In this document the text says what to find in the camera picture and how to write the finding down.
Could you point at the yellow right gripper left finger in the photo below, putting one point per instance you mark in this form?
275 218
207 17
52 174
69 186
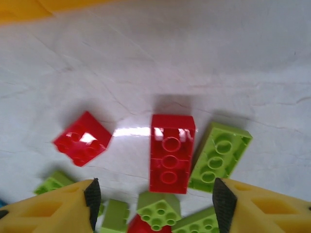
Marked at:
48 213

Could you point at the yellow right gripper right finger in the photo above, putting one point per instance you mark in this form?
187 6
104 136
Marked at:
267 213

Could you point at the lime two-by-four lego brick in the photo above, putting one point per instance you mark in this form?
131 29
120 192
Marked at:
196 223
218 155

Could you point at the red two-by-two lego brick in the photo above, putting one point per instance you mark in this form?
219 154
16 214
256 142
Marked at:
82 138
143 227

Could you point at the lime two-by-two lego brick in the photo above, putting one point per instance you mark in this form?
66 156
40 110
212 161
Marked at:
159 211

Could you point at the red two-by-four lego brick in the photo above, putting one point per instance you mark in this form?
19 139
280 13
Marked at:
170 157

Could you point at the orange plastic bin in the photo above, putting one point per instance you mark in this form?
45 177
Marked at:
24 9

